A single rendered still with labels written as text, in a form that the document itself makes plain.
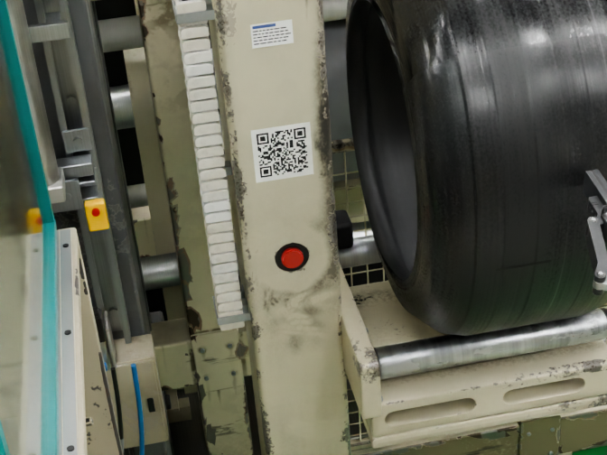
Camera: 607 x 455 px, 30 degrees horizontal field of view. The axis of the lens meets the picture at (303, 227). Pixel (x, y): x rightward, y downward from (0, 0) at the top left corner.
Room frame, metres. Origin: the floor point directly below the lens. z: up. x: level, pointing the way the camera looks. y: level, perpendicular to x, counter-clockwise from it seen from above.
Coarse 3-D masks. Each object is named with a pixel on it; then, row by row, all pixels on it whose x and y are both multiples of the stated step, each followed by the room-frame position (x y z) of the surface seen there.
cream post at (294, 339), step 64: (256, 0) 1.26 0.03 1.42; (320, 0) 1.27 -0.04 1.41; (256, 64) 1.26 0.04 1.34; (320, 64) 1.27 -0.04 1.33; (256, 128) 1.26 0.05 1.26; (320, 128) 1.27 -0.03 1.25; (256, 192) 1.25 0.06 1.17; (320, 192) 1.27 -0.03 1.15; (256, 256) 1.25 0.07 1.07; (320, 256) 1.27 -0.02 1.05; (256, 320) 1.25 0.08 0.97; (320, 320) 1.26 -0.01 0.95; (256, 384) 1.30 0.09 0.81; (320, 384) 1.26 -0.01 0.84; (320, 448) 1.26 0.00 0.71
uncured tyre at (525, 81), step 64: (384, 0) 1.33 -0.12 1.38; (448, 0) 1.24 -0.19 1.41; (512, 0) 1.24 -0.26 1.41; (576, 0) 1.24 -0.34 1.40; (384, 64) 1.63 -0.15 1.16; (448, 64) 1.18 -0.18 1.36; (512, 64) 1.17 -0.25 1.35; (576, 64) 1.18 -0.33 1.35; (384, 128) 1.61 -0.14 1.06; (448, 128) 1.14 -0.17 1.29; (512, 128) 1.13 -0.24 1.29; (576, 128) 1.14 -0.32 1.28; (384, 192) 1.53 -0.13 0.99; (448, 192) 1.12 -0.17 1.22; (512, 192) 1.11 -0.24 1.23; (576, 192) 1.12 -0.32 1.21; (384, 256) 1.37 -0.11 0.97; (448, 256) 1.12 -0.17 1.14; (512, 256) 1.10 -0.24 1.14; (576, 256) 1.12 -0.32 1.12; (448, 320) 1.16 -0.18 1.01; (512, 320) 1.16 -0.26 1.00
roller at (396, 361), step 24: (600, 312) 1.26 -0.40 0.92; (456, 336) 1.24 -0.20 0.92; (480, 336) 1.23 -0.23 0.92; (504, 336) 1.23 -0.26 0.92; (528, 336) 1.23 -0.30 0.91; (552, 336) 1.24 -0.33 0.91; (576, 336) 1.24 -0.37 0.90; (600, 336) 1.24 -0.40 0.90; (384, 360) 1.20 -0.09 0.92; (408, 360) 1.21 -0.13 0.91; (432, 360) 1.21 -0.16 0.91; (456, 360) 1.21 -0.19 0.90; (480, 360) 1.22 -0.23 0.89
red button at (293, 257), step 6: (288, 252) 1.25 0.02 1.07; (294, 252) 1.26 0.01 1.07; (300, 252) 1.26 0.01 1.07; (282, 258) 1.25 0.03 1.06; (288, 258) 1.25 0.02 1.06; (294, 258) 1.26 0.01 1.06; (300, 258) 1.26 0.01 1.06; (288, 264) 1.25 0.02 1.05; (294, 264) 1.26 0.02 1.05; (300, 264) 1.26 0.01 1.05
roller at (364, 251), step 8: (360, 240) 1.50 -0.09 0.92; (368, 240) 1.50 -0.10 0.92; (352, 248) 1.49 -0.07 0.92; (360, 248) 1.49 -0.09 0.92; (368, 248) 1.49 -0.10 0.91; (376, 248) 1.49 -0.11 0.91; (344, 256) 1.48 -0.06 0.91; (352, 256) 1.48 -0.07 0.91; (360, 256) 1.48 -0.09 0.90; (368, 256) 1.48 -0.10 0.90; (376, 256) 1.48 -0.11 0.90; (344, 264) 1.48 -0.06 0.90; (352, 264) 1.48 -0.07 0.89; (360, 264) 1.48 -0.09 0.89; (368, 264) 1.49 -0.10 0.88
